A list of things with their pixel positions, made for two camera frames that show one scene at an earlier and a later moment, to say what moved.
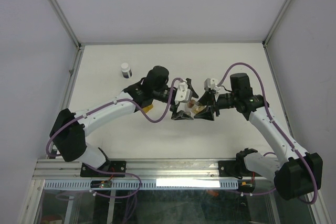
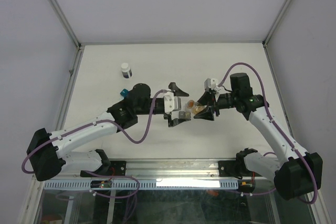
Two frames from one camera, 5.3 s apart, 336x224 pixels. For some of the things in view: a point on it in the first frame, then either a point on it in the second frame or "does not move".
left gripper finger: x=189 y=86 → x=176 y=91
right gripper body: x=224 y=100 does not move
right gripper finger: x=206 y=98 does not move
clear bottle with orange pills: x=195 y=107 does not move
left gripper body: x=166 y=95 → x=157 y=108
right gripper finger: x=206 y=114 does not move
